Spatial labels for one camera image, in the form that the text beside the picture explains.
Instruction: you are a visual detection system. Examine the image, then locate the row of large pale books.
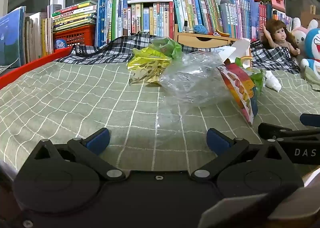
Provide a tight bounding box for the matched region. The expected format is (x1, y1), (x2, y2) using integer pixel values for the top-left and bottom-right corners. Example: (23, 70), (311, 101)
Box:
(0, 6), (54, 67)

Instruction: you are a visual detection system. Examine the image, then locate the brown-haired doll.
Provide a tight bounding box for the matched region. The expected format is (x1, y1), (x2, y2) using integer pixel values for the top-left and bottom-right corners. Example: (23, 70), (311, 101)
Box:
(261, 20), (300, 57)

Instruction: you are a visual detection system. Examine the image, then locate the row of upright books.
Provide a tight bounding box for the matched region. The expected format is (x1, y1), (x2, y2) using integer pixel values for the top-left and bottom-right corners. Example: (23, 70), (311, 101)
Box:
(96, 0), (293, 47)

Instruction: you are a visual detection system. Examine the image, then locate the yellow foil snack bag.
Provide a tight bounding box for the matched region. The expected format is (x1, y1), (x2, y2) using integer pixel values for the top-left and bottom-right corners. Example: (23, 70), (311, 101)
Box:
(127, 48), (173, 86)

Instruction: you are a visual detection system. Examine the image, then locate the green crumpled wrapper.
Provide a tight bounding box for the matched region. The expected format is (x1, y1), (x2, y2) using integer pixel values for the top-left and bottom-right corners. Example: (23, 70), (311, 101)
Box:
(235, 57), (265, 96)

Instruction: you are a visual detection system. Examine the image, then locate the red padded bed rail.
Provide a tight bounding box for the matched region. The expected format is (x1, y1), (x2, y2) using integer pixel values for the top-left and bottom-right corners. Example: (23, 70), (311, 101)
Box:
(0, 46), (73, 90)

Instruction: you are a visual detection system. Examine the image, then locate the green checked bedsheet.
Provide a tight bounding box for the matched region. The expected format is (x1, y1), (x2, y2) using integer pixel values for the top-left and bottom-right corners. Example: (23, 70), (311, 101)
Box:
(0, 61), (320, 172)

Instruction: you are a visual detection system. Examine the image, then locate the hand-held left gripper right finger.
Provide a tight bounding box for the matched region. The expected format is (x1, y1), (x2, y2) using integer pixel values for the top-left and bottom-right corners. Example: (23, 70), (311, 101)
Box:
(191, 128), (294, 181)

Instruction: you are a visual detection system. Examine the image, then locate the pink rabbit plush toy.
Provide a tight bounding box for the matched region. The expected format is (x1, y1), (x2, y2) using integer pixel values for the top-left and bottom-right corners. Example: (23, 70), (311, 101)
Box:
(291, 17), (320, 44)

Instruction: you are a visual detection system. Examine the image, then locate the white crumpled tissue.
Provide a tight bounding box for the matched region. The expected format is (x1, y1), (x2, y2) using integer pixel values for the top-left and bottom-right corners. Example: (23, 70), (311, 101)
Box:
(265, 70), (282, 92)

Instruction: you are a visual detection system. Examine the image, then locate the white paper bag blue print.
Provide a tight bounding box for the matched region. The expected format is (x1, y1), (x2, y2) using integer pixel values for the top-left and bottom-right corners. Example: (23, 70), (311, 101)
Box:
(214, 46), (237, 59)

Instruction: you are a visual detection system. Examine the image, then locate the stack of flat-lying books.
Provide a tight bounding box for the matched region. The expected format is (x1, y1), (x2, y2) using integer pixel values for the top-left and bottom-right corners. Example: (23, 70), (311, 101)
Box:
(51, 0), (98, 31)

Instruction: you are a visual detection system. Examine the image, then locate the red plastic basket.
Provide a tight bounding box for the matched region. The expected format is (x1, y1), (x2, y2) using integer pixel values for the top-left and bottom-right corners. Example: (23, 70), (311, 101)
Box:
(53, 24), (97, 49)

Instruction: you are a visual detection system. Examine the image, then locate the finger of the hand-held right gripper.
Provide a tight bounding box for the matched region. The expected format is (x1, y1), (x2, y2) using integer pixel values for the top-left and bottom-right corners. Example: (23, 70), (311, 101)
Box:
(299, 113), (320, 127)
(257, 123), (320, 142)

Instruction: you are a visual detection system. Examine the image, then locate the white orange paper carton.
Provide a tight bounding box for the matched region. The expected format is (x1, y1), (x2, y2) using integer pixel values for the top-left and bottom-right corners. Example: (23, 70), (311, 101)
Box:
(224, 38), (252, 67)

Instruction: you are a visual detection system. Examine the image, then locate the blue white round toy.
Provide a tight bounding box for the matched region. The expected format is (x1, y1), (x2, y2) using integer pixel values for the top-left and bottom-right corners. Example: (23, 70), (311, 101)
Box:
(54, 38), (68, 50)

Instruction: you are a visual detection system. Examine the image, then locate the brown cardboard box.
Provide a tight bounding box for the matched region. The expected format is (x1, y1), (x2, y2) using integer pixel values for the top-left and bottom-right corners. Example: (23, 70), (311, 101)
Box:
(301, 5), (320, 21)

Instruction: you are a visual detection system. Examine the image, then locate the colourful snack packet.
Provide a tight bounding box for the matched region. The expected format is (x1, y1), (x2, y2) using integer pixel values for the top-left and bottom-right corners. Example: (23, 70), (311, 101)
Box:
(217, 63), (259, 125)

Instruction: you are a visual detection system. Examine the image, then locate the black white plaid blanket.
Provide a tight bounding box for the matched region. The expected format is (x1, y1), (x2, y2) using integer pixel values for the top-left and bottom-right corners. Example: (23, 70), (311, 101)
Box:
(54, 32), (300, 75)

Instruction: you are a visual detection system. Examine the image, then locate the wooden drawer organiser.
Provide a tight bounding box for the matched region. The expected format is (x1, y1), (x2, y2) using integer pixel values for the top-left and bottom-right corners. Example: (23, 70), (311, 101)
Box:
(174, 24), (240, 49)

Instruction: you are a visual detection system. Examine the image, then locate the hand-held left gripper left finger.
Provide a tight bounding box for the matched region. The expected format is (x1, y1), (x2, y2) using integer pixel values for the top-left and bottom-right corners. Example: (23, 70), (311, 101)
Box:
(25, 128), (126, 181)

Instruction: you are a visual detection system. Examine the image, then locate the green clear plastic bag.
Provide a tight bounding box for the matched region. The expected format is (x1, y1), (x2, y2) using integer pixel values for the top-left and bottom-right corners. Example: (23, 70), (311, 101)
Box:
(150, 37), (183, 59)

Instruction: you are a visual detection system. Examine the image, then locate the blue cat plush toy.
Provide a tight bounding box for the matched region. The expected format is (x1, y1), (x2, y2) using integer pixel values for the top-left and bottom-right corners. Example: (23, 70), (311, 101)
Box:
(300, 28), (320, 80)

